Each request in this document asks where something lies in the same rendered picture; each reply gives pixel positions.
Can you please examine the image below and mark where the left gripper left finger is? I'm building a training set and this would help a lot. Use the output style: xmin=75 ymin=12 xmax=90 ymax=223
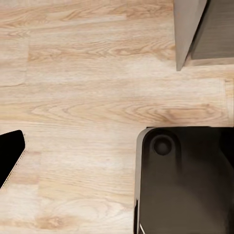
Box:
xmin=0 ymin=130 xmax=25 ymax=188

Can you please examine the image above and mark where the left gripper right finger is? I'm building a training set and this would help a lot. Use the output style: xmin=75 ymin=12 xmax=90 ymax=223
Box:
xmin=218 ymin=130 xmax=234 ymax=168

